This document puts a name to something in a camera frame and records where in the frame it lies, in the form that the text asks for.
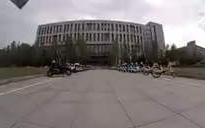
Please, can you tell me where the row of trees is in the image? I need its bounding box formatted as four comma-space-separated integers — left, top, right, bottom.
0, 35, 91, 69

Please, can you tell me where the row of parked bicycles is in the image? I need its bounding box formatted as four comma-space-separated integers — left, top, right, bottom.
67, 62, 95, 74
117, 61, 148, 74

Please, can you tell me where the grey paved plaza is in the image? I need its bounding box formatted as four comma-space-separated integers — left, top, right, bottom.
0, 68, 205, 128

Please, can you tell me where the large grey multi-storey building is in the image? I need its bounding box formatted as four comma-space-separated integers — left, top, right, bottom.
35, 19, 166, 66

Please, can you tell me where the grass strip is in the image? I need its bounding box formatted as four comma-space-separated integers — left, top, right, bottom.
172, 65, 205, 82
0, 65, 48, 81

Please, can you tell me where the dark hanging sign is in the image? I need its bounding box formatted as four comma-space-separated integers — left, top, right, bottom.
9, 0, 30, 10

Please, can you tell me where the black motorcycle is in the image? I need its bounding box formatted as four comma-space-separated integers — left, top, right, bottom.
45, 60, 73, 78

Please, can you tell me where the low grey building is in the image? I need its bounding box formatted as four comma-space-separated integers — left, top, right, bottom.
175, 40, 205, 66

